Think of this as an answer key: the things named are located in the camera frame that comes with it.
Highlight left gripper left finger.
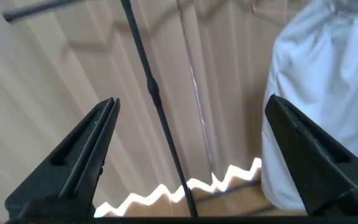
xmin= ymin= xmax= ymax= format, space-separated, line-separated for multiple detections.
xmin=4 ymin=96 xmax=121 ymax=219

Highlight beige curtain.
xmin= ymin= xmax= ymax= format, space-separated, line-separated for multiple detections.
xmin=0 ymin=0 xmax=312 ymax=223

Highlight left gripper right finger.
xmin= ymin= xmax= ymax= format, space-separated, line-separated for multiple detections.
xmin=264 ymin=94 xmax=358 ymax=217

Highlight clear curtain wand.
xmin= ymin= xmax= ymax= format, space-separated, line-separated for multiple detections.
xmin=176 ymin=0 xmax=221 ymax=175

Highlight black clothes rack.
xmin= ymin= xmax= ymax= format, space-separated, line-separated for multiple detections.
xmin=2 ymin=0 xmax=307 ymax=218

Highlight pale grey shorts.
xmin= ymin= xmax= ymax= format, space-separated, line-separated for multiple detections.
xmin=260 ymin=0 xmax=358 ymax=213

